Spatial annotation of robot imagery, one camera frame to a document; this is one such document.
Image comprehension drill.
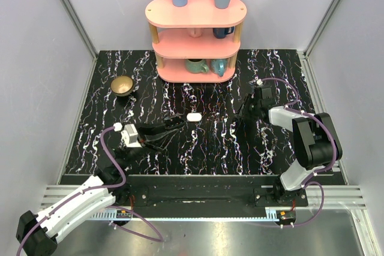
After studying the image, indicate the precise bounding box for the white earbuds charging case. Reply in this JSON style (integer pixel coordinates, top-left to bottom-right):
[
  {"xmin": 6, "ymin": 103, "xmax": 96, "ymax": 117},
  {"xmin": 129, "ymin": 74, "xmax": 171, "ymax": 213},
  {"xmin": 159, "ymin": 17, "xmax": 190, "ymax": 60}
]
[{"xmin": 187, "ymin": 113, "xmax": 202, "ymax": 122}]

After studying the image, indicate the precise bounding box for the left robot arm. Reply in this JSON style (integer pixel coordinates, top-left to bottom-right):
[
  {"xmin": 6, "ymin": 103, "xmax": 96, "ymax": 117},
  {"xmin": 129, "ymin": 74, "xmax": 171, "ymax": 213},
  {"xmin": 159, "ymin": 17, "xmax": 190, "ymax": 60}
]
[{"xmin": 16, "ymin": 115, "xmax": 186, "ymax": 255}]

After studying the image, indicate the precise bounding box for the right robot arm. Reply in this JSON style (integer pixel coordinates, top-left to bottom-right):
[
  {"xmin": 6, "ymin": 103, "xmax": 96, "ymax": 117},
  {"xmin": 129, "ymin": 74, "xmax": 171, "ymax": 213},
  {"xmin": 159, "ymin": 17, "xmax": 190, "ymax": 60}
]
[{"xmin": 236, "ymin": 86, "xmax": 343, "ymax": 206}]

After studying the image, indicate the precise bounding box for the light blue ceramic mug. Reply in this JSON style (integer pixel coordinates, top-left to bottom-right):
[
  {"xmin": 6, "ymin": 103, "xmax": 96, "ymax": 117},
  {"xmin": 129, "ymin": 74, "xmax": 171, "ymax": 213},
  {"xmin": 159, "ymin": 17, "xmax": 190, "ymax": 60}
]
[{"xmin": 210, "ymin": 59, "xmax": 228, "ymax": 77}]

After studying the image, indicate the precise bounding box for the gold bowl with dark rim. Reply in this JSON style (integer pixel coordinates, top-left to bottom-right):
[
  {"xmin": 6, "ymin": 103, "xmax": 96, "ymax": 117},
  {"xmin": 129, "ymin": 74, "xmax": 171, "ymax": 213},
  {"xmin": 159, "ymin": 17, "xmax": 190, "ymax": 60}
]
[{"xmin": 110, "ymin": 76, "xmax": 134, "ymax": 97}]

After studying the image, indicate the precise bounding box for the green ceramic mug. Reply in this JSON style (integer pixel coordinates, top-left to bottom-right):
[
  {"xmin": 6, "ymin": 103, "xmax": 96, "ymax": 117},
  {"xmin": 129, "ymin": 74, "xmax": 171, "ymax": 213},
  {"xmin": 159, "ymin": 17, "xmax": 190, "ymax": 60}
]
[{"xmin": 185, "ymin": 59, "xmax": 209, "ymax": 74}]

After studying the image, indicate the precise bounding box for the dark blue mug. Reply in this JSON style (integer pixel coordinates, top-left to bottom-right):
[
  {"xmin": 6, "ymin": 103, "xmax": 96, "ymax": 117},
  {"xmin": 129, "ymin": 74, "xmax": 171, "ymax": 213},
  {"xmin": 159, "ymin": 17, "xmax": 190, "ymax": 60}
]
[{"xmin": 212, "ymin": 26, "xmax": 235, "ymax": 39}]

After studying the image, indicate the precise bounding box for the pink three-tier wooden shelf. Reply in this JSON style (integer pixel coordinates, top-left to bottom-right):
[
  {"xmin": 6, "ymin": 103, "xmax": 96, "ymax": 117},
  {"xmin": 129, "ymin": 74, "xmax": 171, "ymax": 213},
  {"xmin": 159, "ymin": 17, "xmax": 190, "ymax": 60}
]
[{"xmin": 145, "ymin": 0, "xmax": 247, "ymax": 83}]

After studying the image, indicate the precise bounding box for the pink mug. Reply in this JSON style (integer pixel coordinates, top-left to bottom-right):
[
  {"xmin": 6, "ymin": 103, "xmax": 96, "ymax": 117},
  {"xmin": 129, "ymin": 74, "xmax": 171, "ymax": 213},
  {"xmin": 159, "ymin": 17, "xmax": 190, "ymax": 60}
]
[{"xmin": 187, "ymin": 28, "xmax": 202, "ymax": 38}]

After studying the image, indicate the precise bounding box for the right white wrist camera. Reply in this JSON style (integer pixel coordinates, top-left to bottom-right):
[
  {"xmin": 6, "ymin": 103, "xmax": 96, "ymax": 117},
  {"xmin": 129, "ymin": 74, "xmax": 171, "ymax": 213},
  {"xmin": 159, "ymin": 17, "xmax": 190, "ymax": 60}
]
[{"xmin": 254, "ymin": 79, "xmax": 272, "ymax": 100}]

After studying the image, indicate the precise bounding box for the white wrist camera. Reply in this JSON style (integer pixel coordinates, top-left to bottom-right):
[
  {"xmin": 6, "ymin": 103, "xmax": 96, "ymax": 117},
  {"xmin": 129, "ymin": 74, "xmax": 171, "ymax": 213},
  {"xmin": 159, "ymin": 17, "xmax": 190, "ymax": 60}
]
[
  {"xmin": 113, "ymin": 122, "xmax": 142, "ymax": 148},
  {"xmin": 254, "ymin": 79, "xmax": 272, "ymax": 100}
]

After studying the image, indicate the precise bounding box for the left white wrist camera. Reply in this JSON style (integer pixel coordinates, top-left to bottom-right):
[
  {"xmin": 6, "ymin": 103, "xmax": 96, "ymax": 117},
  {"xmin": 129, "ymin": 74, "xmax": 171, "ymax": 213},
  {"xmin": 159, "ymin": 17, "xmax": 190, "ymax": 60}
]
[{"xmin": 113, "ymin": 122, "xmax": 142, "ymax": 148}]

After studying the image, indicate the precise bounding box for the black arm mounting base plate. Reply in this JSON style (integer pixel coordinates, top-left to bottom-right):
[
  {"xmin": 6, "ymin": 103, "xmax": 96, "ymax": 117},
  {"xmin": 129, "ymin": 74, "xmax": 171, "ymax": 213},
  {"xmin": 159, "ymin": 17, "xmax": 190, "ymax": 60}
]
[{"xmin": 109, "ymin": 175, "xmax": 308, "ymax": 209}]

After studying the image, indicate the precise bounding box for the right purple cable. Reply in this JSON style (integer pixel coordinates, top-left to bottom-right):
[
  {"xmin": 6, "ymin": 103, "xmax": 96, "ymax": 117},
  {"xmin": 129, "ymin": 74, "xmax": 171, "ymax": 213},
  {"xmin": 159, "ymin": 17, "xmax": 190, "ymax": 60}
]
[{"xmin": 251, "ymin": 77, "xmax": 337, "ymax": 228}]

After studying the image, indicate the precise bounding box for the purple cable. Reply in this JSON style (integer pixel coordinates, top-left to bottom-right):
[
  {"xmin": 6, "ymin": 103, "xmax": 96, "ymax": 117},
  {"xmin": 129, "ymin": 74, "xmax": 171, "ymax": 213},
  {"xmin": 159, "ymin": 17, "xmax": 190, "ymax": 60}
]
[
  {"xmin": 15, "ymin": 127, "xmax": 165, "ymax": 256},
  {"xmin": 251, "ymin": 77, "xmax": 337, "ymax": 228}
]

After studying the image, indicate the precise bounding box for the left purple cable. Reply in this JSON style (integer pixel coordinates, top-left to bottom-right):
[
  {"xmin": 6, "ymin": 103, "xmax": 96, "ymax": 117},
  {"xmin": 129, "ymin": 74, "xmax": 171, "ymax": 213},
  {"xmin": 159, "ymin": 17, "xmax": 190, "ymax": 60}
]
[{"xmin": 15, "ymin": 127, "xmax": 165, "ymax": 256}]

